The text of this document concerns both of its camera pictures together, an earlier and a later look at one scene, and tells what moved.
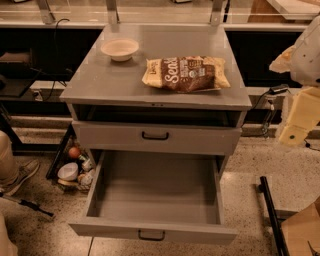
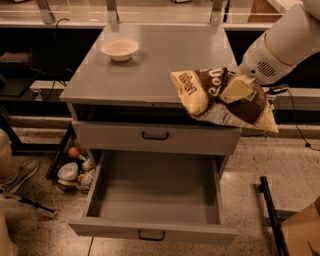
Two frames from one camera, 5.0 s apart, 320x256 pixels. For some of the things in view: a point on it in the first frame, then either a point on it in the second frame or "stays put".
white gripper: (308, 61) -> (259, 65)
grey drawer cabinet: (114, 113) stays put
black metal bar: (264, 187) stays put
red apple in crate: (74, 152) stays put
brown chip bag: (186, 73) -> (202, 88)
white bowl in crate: (68, 171) stays put
